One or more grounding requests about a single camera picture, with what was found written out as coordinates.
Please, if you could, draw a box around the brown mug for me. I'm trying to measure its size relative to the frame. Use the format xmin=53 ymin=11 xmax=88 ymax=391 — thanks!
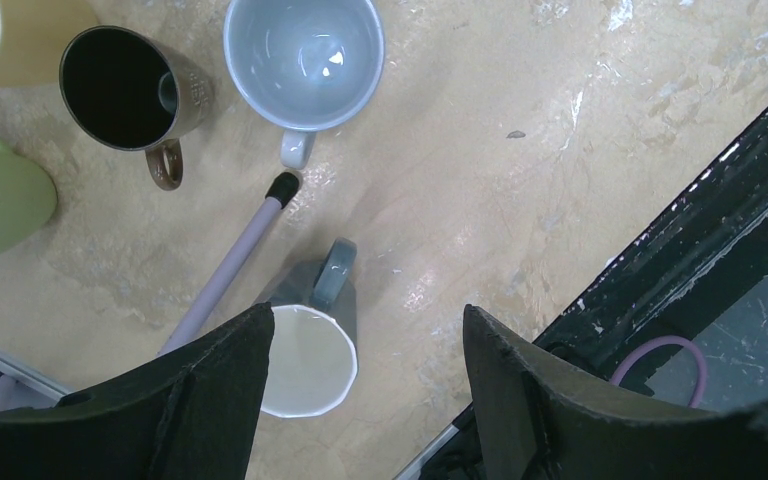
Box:
xmin=59 ymin=25 xmax=215 ymax=191

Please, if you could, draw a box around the light grey mug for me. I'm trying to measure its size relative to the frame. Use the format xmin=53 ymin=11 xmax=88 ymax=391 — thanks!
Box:
xmin=222 ymin=0 xmax=385 ymax=170

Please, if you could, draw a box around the black base bar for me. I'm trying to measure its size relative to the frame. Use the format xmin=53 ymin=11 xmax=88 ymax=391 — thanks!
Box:
xmin=401 ymin=107 xmax=768 ymax=479

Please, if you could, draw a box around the dark grey faceted mug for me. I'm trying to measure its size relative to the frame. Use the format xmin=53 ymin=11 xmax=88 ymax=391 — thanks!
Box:
xmin=256 ymin=238 xmax=359 ymax=418

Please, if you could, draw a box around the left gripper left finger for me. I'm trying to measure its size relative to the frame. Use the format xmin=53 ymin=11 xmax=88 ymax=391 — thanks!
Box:
xmin=0 ymin=303 xmax=275 ymax=479

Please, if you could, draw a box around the yellow cup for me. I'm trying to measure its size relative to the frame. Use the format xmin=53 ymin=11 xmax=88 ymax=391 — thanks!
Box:
xmin=0 ymin=0 xmax=99 ymax=87

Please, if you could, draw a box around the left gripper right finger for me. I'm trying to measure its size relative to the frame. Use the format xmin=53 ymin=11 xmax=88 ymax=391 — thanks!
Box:
xmin=462 ymin=305 xmax=768 ymax=479

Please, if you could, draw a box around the aluminium frame rail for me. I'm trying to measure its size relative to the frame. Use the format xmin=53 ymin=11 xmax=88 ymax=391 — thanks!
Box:
xmin=0 ymin=350 xmax=73 ymax=401

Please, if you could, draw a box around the white music stand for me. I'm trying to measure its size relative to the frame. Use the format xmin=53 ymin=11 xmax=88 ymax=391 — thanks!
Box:
xmin=0 ymin=170 xmax=302 ymax=411

